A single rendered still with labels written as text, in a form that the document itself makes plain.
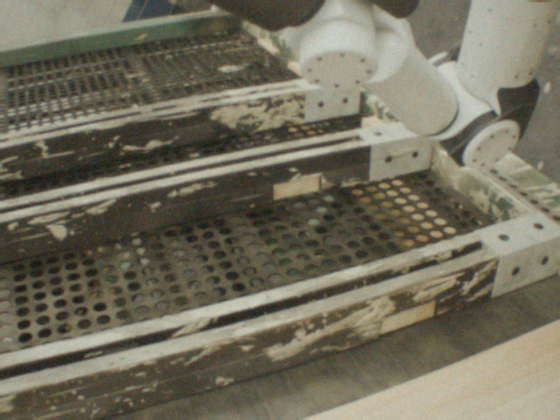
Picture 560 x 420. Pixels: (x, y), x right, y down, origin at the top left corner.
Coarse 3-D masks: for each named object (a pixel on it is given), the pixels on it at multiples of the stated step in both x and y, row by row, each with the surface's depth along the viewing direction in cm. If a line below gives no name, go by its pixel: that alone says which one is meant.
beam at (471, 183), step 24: (288, 48) 157; (360, 96) 128; (384, 120) 121; (432, 168) 108; (456, 168) 101; (504, 168) 99; (528, 168) 99; (480, 192) 96; (552, 192) 92; (456, 216) 104; (504, 216) 92
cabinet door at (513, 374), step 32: (512, 352) 67; (544, 352) 67; (416, 384) 64; (448, 384) 64; (480, 384) 63; (512, 384) 63; (544, 384) 63; (320, 416) 61; (352, 416) 61; (384, 416) 60; (416, 416) 60; (448, 416) 60; (480, 416) 60; (512, 416) 60; (544, 416) 59
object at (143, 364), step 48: (480, 240) 78; (528, 240) 77; (288, 288) 70; (336, 288) 71; (384, 288) 70; (432, 288) 72; (480, 288) 76; (96, 336) 63; (144, 336) 64; (192, 336) 64; (240, 336) 64; (288, 336) 66; (336, 336) 69; (0, 384) 57; (48, 384) 57; (96, 384) 60; (144, 384) 62; (192, 384) 65
